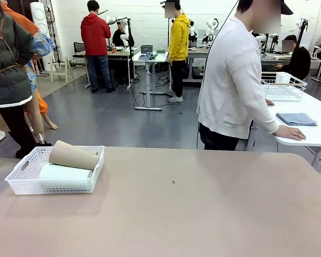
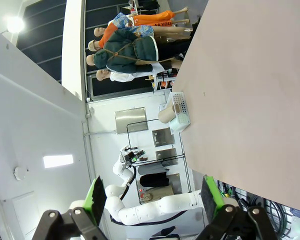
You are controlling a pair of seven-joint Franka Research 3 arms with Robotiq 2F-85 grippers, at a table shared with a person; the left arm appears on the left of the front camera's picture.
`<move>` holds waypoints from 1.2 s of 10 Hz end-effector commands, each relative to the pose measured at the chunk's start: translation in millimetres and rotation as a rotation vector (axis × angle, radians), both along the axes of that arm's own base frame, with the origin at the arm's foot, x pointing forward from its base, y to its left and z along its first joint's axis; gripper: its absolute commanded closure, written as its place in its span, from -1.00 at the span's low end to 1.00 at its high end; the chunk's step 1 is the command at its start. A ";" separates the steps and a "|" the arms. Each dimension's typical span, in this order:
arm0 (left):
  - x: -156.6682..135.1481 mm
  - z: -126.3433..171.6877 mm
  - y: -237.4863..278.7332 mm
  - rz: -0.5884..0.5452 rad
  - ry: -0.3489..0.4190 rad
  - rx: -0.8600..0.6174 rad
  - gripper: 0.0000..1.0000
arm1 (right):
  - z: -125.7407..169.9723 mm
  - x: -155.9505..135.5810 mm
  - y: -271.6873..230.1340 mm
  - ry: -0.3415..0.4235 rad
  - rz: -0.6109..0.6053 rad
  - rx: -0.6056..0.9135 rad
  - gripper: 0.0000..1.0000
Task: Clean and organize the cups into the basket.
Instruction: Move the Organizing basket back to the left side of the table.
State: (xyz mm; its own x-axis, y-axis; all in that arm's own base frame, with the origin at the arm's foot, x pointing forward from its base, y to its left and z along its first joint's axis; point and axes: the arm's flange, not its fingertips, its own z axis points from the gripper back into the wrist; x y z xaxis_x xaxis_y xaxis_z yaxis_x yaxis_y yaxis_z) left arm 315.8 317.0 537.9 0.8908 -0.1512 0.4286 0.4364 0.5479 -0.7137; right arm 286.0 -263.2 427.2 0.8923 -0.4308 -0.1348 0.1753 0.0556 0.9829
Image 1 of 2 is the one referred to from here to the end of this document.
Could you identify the person's right hand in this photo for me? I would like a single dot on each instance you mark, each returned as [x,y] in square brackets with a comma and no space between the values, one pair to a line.
[290,133]

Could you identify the person's left hand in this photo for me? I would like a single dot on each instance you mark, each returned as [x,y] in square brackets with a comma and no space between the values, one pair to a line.
[269,102]

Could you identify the blue cloth towel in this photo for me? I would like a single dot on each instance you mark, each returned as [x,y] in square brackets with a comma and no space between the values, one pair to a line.
[297,119]

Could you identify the mint green cup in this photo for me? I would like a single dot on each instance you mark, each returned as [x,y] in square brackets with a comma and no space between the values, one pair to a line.
[64,172]

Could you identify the white perforated plastic basket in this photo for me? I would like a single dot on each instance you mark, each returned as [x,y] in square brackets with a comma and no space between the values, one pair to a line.
[56,188]

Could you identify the person's right forearm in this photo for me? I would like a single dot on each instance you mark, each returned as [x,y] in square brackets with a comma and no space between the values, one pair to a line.
[267,120]

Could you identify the dark grey storage basket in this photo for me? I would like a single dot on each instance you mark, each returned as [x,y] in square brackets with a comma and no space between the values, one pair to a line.
[146,49]

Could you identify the white cup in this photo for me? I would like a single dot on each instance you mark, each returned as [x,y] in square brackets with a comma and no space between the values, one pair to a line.
[282,78]

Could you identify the white side table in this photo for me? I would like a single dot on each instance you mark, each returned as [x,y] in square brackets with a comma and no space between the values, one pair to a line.
[318,134]

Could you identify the person in white sweater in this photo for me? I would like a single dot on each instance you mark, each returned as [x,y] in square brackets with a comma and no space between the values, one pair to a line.
[224,80]

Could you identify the seated person in black jacket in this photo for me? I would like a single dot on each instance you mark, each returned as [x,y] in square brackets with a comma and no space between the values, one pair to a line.
[299,61]

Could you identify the long white workbench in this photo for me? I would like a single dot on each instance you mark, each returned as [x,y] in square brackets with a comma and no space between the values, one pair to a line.
[314,60]

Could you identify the black tripod stand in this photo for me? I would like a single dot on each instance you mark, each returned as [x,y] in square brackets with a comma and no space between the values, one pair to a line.
[302,29]

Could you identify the person in yellow hoodie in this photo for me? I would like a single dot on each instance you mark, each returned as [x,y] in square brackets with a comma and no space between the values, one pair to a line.
[179,40]

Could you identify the white standing desk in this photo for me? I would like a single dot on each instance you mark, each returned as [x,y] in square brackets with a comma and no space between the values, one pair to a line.
[160,58]

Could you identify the blue cloth on desk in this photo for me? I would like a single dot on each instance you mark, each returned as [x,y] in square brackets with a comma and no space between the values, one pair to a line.
[145,56]

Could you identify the wooden top workbench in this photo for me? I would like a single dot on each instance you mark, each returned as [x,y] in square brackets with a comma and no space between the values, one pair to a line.
[120,53]

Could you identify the person in red hoodie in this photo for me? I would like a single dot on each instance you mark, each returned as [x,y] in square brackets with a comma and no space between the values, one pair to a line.
[95,34]

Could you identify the black office chair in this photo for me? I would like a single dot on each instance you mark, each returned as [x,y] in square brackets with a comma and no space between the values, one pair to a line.
[79,48]

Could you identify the white step stool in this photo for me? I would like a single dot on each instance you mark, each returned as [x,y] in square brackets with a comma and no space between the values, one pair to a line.
[59,64]

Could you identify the blue patterned garment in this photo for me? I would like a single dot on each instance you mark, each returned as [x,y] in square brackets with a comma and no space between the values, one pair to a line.
[42,42]

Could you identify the tall white tower fan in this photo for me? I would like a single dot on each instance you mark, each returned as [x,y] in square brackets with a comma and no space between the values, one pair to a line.
[38,13]

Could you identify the mannequin in orange clothes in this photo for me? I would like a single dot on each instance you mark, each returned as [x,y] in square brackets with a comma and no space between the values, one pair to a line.
[24,24]

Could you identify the mannequin in green jacket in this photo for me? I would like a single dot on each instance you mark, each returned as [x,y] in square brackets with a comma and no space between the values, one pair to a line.
[13,67]

